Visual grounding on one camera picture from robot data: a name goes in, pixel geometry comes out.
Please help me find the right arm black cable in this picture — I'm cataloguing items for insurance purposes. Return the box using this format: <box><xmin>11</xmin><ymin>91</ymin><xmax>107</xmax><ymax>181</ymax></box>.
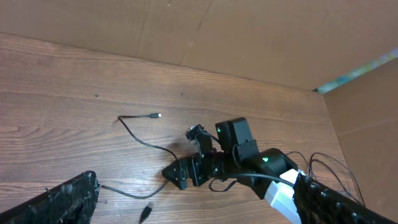
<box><xmin>201</xmin><ymin>132</ymin><xmax>295</xmax><ymax>193</ymax></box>

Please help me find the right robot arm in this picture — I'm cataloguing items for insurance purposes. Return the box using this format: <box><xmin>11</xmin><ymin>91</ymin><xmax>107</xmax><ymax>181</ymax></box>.
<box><xmin>162</xmin><ymin>117</ymin><xmax>301</xmax><ymax>223</ymax></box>

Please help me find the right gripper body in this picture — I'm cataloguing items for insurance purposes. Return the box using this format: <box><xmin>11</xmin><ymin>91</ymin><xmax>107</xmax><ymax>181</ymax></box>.
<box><xmin>187</xmin><ymin>154</ymin><xmax>224</xmax><ymax>187</ymax></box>

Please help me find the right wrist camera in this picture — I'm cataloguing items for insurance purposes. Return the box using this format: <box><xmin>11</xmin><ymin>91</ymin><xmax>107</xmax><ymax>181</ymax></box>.
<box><xmin>185</xmin><ymin>124</ymin><xmax>210</xmax><ymax>141</ymax></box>

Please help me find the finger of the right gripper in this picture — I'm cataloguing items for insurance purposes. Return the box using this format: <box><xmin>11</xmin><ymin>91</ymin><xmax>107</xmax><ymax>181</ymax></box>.
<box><xmin>162</xmin><ymin>159</ymin><xmax>188</xmax><ymax>190</ymax></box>

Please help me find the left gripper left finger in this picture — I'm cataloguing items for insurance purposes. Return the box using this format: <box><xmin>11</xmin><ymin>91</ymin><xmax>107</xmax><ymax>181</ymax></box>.
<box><xmin>1</xmin><ymin>170</ymin><xmax>100</xmax><ymax>224</ymax></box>

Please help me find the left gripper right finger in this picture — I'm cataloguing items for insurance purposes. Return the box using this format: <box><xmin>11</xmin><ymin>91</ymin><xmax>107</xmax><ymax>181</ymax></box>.
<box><xmin>293</xmin><ymin>174</ymin><xmax>395</xmax><ymax>224</ymax></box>

